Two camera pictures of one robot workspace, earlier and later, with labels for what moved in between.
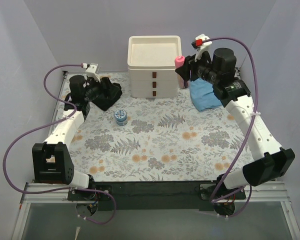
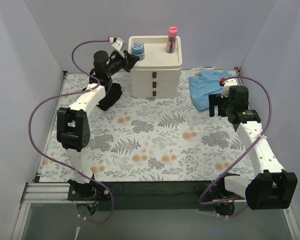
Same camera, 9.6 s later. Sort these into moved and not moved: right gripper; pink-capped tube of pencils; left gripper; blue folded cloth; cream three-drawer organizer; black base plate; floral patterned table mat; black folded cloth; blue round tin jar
Moved: left gripper; right gripper; pink-capped tube of pencils; blue round tin jar
Not moved: blue folded cloth; black folded cloth; cream three-drawer organizer; floral patterned table mat; black base plate
